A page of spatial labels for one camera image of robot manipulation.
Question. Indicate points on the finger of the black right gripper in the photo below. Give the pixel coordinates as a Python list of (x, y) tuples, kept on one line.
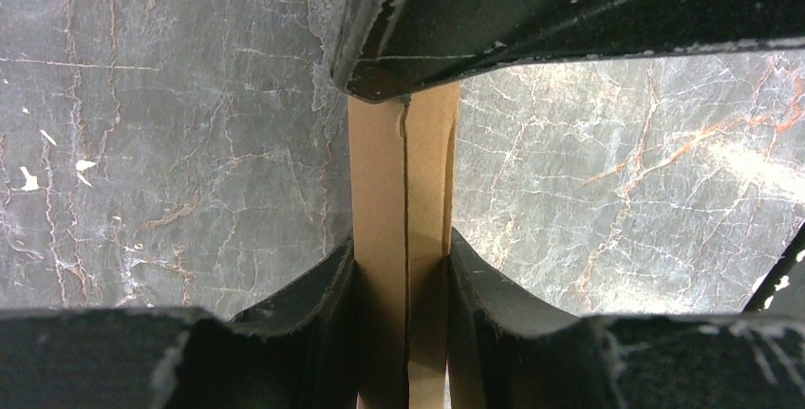
[(392, 48)]

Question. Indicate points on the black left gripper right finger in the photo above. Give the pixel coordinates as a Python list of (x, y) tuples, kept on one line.
[(509, 349)]

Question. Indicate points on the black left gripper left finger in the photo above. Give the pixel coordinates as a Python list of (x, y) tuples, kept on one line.
[(295, 349)]

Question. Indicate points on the brown cardboard box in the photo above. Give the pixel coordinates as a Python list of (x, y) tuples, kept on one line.
[(402, 166)]

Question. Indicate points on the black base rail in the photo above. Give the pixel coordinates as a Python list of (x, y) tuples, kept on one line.
[(781, 291)]

